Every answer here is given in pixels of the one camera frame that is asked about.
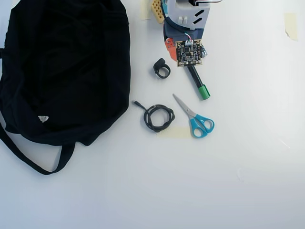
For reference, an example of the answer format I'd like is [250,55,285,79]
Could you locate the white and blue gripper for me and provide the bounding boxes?
[163,0,212,61]

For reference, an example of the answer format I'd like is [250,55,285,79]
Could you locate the black ring clip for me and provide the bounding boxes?
[152,58,171,79]

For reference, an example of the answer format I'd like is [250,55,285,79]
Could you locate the black fabric bag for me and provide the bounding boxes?
[0,0,132,176]

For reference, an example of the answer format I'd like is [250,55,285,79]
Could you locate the beige masking tape strip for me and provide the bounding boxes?
[284,12,299,41]
[140,0,153,21]
[156,127,193,139]

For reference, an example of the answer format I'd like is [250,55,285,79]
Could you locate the black marker green cap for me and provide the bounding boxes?
[187,66,211,101]

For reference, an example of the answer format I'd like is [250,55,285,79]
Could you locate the gripper camera circuit board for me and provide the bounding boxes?
[175,39,203,68]

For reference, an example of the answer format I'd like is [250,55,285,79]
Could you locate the blue handled scissors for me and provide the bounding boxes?
[172,93,215,139]

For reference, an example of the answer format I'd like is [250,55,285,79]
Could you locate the coiled black cable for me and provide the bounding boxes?
[132,100,176,134]

